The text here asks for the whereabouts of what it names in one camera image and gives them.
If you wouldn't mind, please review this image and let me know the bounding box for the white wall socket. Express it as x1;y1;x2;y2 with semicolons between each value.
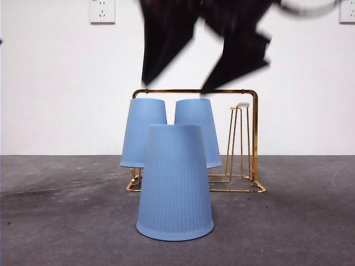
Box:
339;0;355;24
89;0;115;24

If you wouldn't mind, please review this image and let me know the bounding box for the blue ribbed plastic cup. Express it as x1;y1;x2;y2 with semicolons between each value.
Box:
135;124;215;238
119;98;168;168
174;98;222;169

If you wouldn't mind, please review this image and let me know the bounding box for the gold wire cup holder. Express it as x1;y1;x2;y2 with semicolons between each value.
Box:
124;88;267;193

